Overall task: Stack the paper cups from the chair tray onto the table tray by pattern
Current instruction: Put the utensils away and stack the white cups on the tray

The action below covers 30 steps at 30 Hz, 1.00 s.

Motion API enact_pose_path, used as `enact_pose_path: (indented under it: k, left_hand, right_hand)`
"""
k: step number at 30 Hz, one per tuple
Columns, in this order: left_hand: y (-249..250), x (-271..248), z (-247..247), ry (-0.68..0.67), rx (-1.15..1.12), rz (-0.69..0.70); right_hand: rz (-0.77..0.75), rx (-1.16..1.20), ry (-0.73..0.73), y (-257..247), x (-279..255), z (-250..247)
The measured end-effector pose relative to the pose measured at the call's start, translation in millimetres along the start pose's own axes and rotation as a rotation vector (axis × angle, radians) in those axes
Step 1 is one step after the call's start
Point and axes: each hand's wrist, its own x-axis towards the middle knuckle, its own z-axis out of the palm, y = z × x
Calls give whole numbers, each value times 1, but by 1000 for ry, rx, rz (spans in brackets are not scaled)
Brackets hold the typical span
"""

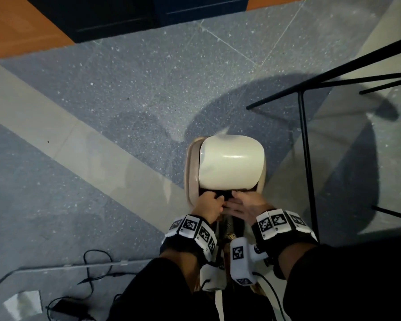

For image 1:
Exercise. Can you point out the person's left forearm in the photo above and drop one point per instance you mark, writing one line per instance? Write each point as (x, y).
(183, 264)

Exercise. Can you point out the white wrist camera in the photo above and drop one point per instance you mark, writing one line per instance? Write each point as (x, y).
(212, 275)
(241, 262)

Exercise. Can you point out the person's right hand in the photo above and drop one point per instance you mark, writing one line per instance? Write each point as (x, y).
(249, 207)

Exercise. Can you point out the white paper scrap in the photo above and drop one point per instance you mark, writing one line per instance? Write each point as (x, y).
(23, 304)

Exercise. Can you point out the person's left fingers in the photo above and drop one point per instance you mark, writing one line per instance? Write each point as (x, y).
(216, 199)

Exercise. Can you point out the black marker wristband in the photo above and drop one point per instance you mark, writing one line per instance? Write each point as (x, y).
(280, 227)
(195, 232)

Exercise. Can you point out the person's right forearm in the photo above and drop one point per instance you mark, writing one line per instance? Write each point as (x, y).
(292, 257)

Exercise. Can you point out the person's right fingers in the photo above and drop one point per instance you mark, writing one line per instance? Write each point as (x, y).
(233, 203)

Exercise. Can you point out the black sleeve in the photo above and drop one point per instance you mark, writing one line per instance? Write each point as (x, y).
(351, 280)
(153, 294)

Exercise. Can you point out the black power adapter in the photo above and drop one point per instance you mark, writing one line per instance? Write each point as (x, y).
(68, 308)

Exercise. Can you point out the black metal table frame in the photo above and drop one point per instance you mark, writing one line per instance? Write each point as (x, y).
(304, 137)

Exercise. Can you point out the black left sleeve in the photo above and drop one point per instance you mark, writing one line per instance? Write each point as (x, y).
(153, 294)

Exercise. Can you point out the black bin liner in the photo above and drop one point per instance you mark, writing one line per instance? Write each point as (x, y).
(226, 194)

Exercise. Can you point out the cream trash bin lid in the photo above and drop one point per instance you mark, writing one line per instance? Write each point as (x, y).
(232, 162)

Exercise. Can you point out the dark cabinet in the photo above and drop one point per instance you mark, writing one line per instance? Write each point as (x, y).
(120, 16)

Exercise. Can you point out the person's left hand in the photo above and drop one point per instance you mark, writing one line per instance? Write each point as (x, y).
(207, 207)

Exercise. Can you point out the black right sleeve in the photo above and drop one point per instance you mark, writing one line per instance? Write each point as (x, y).
(351, 280)

